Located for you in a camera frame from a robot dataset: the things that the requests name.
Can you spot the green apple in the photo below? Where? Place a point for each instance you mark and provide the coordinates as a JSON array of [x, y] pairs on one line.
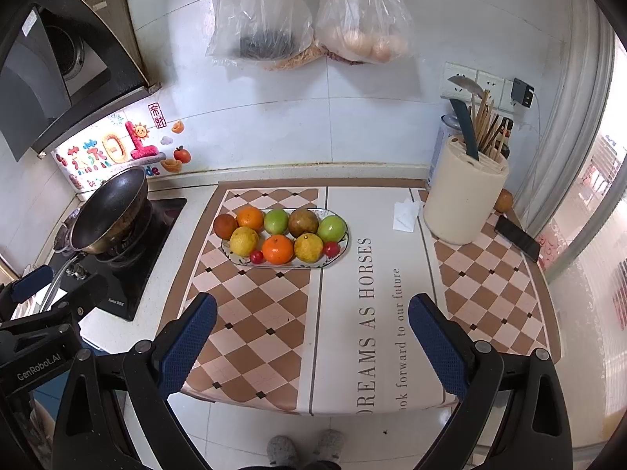
[[332, 228], [276, 221]]

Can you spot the white sliding door frame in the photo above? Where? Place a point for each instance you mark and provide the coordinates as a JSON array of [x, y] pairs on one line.
[[583, 107]]

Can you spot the metal ladle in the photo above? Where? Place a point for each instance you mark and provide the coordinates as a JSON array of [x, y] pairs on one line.
[[465, 85]]

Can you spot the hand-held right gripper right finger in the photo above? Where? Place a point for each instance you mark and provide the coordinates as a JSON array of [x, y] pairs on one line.
[[436, 347]]

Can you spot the sun wall sticker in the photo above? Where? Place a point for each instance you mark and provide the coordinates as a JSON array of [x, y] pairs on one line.
[[140, 130]]

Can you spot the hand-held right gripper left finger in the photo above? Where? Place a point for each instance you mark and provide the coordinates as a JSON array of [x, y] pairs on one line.
[[188, 342]]

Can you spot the white wall socket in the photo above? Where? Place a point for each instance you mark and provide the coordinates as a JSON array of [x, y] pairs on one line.
[[453, 68], [492, 85]]

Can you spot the gold ingot wall sticker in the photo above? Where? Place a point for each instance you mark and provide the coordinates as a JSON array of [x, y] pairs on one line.
[[171, 166], [177, 127]]

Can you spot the black range hood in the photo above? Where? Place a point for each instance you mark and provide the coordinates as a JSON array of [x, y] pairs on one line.
[[34, 83]]

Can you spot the black plug charger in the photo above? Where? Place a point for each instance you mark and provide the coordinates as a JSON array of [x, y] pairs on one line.
[[522, 92]]

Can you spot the grey slipper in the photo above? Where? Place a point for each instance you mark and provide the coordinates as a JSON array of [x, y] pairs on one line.
[[281, 450], [329, 444]]

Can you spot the cream utensil holder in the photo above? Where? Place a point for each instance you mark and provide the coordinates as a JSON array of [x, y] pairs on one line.
[[463, 200]]

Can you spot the small orange fruit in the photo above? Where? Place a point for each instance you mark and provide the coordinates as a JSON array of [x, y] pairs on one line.
[[504, 200]]

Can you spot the clear plastic bag dark contents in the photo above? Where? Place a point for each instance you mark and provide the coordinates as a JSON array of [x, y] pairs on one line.
[[259, 14]]

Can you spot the patterned glass plate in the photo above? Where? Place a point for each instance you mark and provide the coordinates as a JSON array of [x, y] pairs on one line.
[[299, 265]]

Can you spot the bundle of wooden chopsticks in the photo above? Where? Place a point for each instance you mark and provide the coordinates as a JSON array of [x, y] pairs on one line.
[[490, 127]]

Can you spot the red seal wall sticker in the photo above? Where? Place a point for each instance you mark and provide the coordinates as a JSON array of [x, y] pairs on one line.
[[156, 115]]

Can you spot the black gas stove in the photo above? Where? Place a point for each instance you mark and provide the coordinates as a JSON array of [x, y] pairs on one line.
[[156, 240]]

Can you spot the persimmon wall sticker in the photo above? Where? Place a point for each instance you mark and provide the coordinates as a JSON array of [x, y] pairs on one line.
[[181, 154]]

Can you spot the black smartphone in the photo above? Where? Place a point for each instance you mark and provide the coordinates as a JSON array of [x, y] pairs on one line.
[[518, 238]]

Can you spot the large orange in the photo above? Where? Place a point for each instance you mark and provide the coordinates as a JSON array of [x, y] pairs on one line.
[[250, 218]]

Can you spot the pink character wall sticker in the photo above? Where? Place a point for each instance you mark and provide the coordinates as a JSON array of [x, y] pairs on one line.
[[139, 151]]

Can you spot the metal can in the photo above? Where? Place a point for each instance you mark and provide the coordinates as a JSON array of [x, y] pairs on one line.
[[441, 156]]

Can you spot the small tangerine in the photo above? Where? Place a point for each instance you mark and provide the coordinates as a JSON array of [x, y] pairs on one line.
[[277, 249]]

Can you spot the red cherry tomato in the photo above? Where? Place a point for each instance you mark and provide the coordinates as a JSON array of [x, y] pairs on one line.
[[331, 249], [256, 256]]

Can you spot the clear plastic bag pale contents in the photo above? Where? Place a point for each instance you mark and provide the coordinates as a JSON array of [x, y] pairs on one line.
[[362, 10]]

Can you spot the black wok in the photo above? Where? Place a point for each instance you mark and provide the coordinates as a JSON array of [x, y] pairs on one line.
[[108, 205]]

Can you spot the brown round fruit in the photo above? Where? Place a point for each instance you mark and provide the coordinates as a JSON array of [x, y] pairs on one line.
[[302, 223]]

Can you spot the colourful characters wall sticker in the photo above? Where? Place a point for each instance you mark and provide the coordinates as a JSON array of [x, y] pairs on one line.
[[93, 156]]

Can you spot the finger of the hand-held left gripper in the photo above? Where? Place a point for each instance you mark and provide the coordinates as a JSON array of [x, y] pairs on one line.
[[88, 293], [32, 277]]

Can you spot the yellow citrus fruit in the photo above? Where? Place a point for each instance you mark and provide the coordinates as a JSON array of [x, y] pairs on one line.
[[308, 247], [244, 241]]

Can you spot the checkered table mat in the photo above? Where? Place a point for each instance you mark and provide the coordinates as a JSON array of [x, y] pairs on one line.
[[264, 323]]

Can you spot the white folded paper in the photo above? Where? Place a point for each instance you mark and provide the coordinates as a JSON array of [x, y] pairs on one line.
[[405, 215]]

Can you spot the dark red orange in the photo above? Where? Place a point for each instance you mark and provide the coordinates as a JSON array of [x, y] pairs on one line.
[[224, 225]]

